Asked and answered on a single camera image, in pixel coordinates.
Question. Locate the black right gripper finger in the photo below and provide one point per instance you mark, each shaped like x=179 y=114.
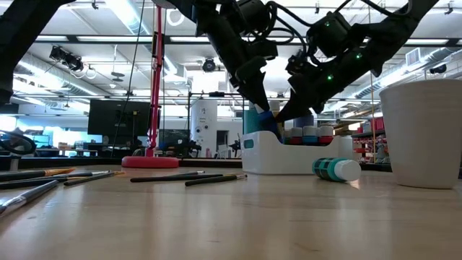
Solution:
x=307 y=108
x=292 y=104

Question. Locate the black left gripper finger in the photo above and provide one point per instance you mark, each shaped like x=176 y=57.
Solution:
x=263 y=94
x=250 y=94

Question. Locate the large periwinkle blue paint bottle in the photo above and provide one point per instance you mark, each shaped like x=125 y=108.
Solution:
x=304 y=122

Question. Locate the large yellow paint bottle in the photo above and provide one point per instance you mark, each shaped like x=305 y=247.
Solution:
x=274 y=105

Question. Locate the small green paint bottle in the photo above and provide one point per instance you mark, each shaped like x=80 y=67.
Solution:
x=287 y=132

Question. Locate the large cyan paint bottle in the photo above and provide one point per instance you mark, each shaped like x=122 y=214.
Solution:
x=250 y=122

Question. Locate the small cyan paint bottle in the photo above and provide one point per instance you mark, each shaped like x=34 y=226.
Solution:
x=309 y=140

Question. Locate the small dark red paint bottle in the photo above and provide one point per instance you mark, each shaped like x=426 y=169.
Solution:
x=296 y=141

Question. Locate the small teal paint bottle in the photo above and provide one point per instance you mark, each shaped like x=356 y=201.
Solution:
x=346 y=170

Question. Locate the white plastic cup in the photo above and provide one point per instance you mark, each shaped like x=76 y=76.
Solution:
x=422 y=133

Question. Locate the black silver-ferrule paintbrush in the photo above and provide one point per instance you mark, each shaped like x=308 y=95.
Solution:
x=90 y=178
x=166 y=178
x=193 y=173
x=83 y=174

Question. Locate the thick silver-ferrule paintbrush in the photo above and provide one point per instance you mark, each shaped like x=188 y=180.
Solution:
x=32 y=194

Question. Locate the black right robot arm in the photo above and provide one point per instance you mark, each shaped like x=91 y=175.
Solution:
x=390 y=29

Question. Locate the white cylindrical tank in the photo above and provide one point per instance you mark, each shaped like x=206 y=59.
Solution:
x=204 y=122

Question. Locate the white plastic caddy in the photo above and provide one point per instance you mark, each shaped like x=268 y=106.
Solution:
x=288 y=160

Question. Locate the white cabinet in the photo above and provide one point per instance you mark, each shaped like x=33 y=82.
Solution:
x=345 y=150

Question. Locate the red bin shelf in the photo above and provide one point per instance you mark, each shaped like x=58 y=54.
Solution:
x=377 y=124

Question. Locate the small dark monitor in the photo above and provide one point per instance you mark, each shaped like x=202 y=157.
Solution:
x=173 y=136

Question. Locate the red desk lamp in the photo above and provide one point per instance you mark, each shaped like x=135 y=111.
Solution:
x=149 y=162

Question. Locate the large black monitor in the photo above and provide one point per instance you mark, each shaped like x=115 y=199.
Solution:
x=115 y=117

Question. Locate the black metal rack frame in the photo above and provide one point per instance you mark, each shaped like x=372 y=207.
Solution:
x=216 y=94

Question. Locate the round black ceiling camera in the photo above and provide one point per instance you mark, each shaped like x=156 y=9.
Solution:
x=208 y=65

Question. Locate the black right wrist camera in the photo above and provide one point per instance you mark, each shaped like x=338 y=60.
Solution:
x=330 y=34

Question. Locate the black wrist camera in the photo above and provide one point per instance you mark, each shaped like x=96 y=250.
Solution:
x=252 y=14
x=330 y=34

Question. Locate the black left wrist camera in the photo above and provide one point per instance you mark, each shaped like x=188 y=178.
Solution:
x=252 y=14

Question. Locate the silver ceiling duct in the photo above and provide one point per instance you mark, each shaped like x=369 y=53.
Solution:
x=408 y=68
x=39 y=77

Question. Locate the small black ceiling camera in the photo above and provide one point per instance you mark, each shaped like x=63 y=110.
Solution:
x=437 y=68

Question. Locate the overhead frame bar with lights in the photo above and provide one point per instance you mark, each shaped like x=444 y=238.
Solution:
x=108 y=36

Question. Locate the black ceiling camera mount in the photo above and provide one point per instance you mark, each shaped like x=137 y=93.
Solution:
x=66 y=57

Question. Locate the short white post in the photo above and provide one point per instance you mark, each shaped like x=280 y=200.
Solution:
x=14 y=164

